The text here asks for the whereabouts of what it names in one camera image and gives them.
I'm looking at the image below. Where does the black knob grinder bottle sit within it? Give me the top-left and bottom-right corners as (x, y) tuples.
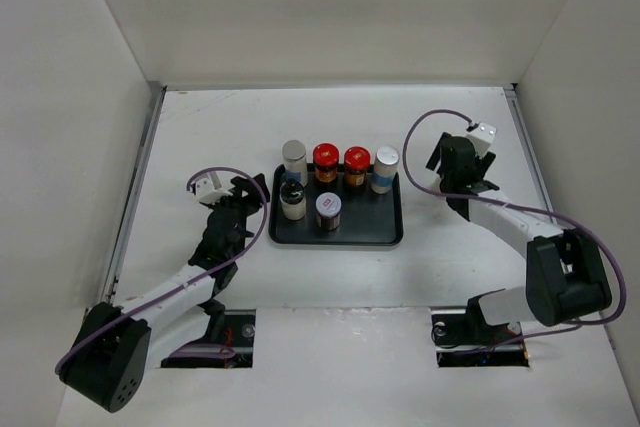
(279, 178), (307, 221)

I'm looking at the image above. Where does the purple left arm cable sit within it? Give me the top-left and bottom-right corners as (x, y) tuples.
(54, 165), (271, 376)

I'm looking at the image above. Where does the silver lid blue label shaker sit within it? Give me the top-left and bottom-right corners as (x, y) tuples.
(282, 139), (308, 187)

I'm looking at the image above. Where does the red lid sauce jar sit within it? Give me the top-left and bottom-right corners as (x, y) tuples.
(343, 146), (371, 191)
(313, 143), (340, 190)

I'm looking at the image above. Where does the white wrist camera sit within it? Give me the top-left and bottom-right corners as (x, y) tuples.
(187, 172), (232, 205)
(466, 122), (497, 157)

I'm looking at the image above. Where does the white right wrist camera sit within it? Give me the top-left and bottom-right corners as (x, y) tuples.
(466, 122), (497, 157)

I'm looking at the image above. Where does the white lid blue label shaker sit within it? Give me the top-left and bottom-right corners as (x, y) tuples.
(371, 145), (400, 195)

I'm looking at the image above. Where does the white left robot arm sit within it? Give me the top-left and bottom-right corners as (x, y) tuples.
(55, 167), (270, 413)

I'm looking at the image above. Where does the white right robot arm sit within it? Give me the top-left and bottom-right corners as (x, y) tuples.
(426, 133), (612, 345)

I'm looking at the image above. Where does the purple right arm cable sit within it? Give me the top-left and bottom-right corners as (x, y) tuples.
(402, 109), (627, 348)

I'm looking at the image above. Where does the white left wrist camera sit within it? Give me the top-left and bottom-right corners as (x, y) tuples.
(187, 172), (232, 205)

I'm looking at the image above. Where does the black plastic tray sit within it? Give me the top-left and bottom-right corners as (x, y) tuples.
(268, 163), (404, 247)

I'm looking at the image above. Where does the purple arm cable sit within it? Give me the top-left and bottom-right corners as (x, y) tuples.
(54, 165), (271, 376)
(402, 109), (627, 348)

